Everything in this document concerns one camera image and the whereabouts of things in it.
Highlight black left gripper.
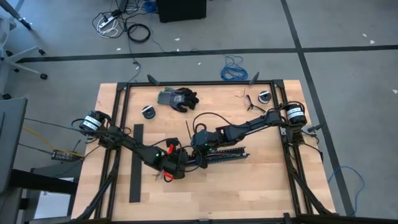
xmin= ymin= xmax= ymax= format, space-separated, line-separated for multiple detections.
xmin=163 ymin=139 xmax=205 ymax=182

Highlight black slotted cable duct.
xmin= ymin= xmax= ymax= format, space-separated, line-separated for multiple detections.
xmin=192 ymin=146 xmax=250 ymax=165

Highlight black duct cover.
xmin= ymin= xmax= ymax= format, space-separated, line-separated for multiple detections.
xmin=128 ymin=123 xmax=145 ymax=203

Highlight black tape roll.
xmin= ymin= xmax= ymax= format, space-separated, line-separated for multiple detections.
xmin=141 ymin=105 xmax=157 ymax=120

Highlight black grey work glove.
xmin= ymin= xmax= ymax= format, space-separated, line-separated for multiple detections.
xmin=156 ymin=86 xmax=200 ymax=114

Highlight clear safety glasses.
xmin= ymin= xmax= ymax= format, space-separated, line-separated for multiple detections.
xmin=244 ymin=94 xmax=267 ymax=113

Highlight black clamp knob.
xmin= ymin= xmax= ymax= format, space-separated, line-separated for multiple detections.
xmin=307 ymin=123 xmax=325 ymax=133

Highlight black computer box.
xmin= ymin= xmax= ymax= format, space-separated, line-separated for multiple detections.
xmin=155 ymin=0 xmax=208 ymax=24

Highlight white power strip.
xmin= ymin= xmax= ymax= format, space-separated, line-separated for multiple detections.
xmin=98 ymin=13 xmax=119 ymax=31

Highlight grey desk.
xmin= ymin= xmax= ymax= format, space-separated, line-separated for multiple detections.
xmin=0 ymin=97 xmax=29 ymax=194

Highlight white office chair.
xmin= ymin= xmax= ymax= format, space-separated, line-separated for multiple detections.
xmin=0 ymin=0 xmax=49 ymax=101

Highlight black angled frame bracket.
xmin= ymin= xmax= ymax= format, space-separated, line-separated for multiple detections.
xmin=146 ymin=73 xmax=161 ymax=86
xmin=248 ymin=71 xmax=261 ymax=86

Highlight blue cable coil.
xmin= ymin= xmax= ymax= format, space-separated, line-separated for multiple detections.
xmin=220 ymin=54 xmax=249 ymax=82

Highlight black network switch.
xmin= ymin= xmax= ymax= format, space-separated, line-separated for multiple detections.
xmin=50 ymin=149 xmax=84 ymax=163

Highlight black cable coil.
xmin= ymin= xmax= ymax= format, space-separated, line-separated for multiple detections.
xmin=127 ymin=23 xmax=152 ymax=44

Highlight yellow cable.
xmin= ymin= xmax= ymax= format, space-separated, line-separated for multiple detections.
xmin=21 ymin=125 xmax=85 ymax=159

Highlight thin blue floor cable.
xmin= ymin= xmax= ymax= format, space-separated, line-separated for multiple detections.
xmin=327 ymin=165 xmax=366 ymax=218

